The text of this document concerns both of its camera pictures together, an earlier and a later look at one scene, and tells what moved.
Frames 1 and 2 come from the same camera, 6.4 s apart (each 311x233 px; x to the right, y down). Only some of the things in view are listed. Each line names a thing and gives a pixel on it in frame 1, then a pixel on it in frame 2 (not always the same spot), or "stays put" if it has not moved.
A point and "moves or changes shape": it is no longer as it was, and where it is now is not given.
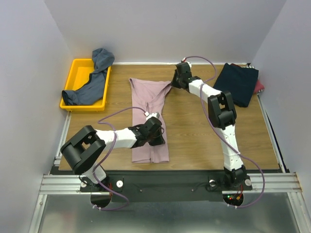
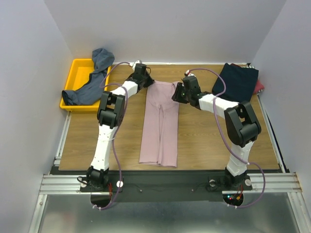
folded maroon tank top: (259, 85) stays put
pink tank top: (149, 96) moves or changes shape
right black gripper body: (177, 79) -> (179, 91)
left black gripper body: (155, 140) -> (144, 78)
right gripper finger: (175, 83) -> (179, 94)
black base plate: (165, 186) stays put
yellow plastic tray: (79, 74) stays put
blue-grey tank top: (91, 91) stays put
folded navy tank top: (240, 82) stays put
